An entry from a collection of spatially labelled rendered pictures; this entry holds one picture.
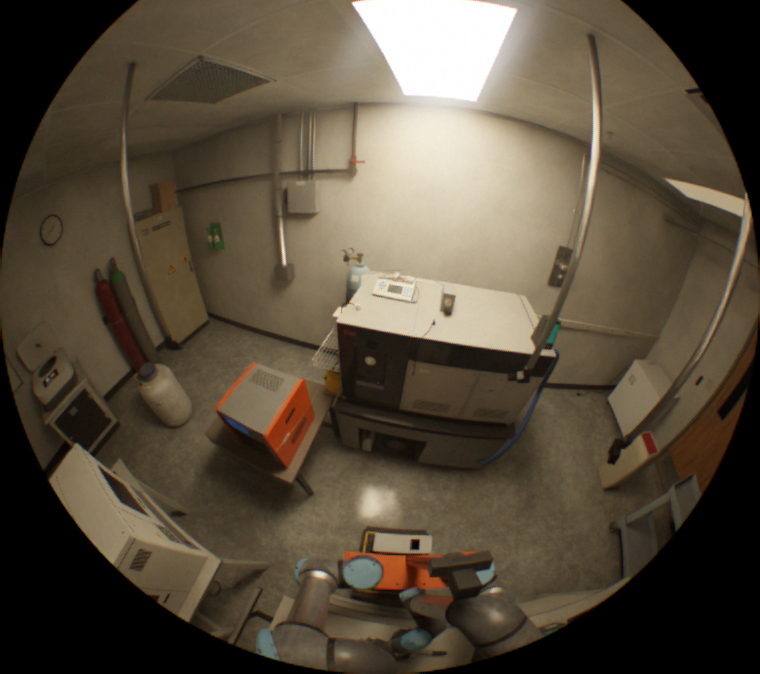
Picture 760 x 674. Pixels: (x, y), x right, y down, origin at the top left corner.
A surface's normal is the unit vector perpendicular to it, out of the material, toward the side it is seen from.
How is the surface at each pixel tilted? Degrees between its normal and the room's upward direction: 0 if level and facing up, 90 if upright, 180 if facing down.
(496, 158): 90
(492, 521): 0
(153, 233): 90
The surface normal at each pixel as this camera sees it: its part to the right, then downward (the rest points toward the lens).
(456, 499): 0.05, -0.87
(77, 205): 0.97, 0.16
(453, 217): -0.24, 0.46
